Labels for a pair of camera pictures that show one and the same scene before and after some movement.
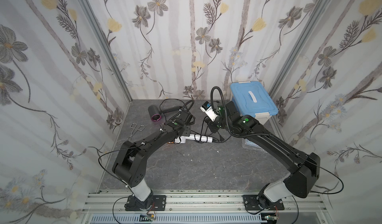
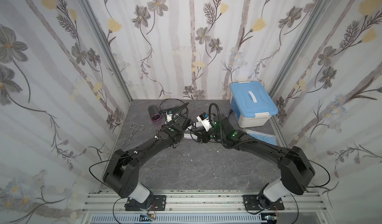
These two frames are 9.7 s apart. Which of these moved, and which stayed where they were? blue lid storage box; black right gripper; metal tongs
Moved: black right gripper
Stayed: blue lid storage box; metal tongs
